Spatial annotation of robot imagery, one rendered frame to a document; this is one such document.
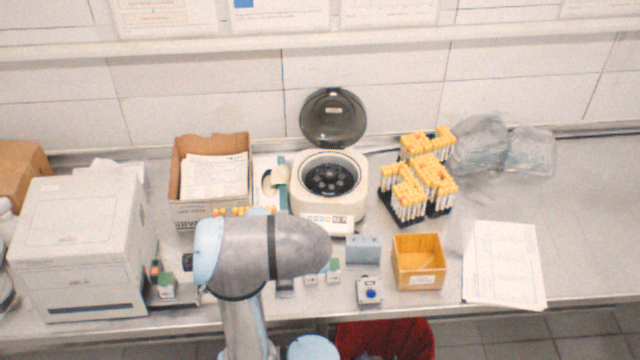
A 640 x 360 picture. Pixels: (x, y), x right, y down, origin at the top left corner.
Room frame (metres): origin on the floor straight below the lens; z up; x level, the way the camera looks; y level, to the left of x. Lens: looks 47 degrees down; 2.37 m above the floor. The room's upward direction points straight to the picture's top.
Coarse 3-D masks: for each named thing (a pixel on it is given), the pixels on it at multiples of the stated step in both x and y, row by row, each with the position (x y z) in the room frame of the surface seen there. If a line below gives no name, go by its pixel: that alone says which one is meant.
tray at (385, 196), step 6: (378, 186) 1.37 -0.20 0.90; (390, 186) 1.37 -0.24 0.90; (378, 192) 1.36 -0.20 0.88; (384, 192) 1.34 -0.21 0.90; (390, 192) 1.35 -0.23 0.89; (384, 198) 1.33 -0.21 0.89; (390, 198) 1.32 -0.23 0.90; (384, 204) 1.31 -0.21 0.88; (390, 204) 1.29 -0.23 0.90; (390, 210) 1.28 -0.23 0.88; (396, 216) 1.25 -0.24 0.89; (420, 216) 1.24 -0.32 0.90; (396, 222) 1.24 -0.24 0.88; (402, 222) 1.22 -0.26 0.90; (408, 222) 1.22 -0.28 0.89; (414, 222) 1.24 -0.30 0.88
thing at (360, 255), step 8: (352, 240) 1.09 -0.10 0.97; (360, 240) 1.09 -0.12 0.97; (368, 240) 1.09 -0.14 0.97; (376, 240) 1.09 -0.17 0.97; (352, 248) 1.07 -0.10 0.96; (360, 248) 1.07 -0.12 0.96; (368, 248) 1.07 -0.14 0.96; (376, 248) 1.07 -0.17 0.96; (352, 256) 1.07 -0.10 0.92; (360, 256) 1.07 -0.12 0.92; (368, 256) 1.07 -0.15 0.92; (376, 256) 1.07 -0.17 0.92; (352, 264) 1.07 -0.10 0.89; (360, 264) 1.07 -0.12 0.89; (368, 264) 1.07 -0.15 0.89; (376, 264) 1.07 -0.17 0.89
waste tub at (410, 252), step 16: (400, 240) 1.11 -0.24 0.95; (416, 240) 1.11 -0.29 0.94; (432, 240) 1.12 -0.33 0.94; (400, 256) 1.10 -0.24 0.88; (416, 256) 1.10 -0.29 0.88; (432, 256) 1.10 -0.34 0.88; (400, 272) 0.98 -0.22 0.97; (416, 272) 0.98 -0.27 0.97; (432, 272) 0.99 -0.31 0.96; (400, 288) 0.98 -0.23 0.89; (416, 288) 0.99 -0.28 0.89; (432, 288) 0.99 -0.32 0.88
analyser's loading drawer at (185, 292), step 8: (144, 288) 0.97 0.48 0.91; (152, 288) 0.97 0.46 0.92; (176, 288) 0.95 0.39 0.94; (184, 288) 0.97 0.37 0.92; (192, 288) 0.97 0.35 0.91; (144, 296) 0.95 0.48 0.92; (152, 296) 0.95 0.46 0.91; (176, 296) 0.93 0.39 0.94; (184, 296) 0.94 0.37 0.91; (192, 296) 0.94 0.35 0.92; (152, 304) 0.92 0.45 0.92; (160, 304) 0.92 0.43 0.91; (168, 304) 0.92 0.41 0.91
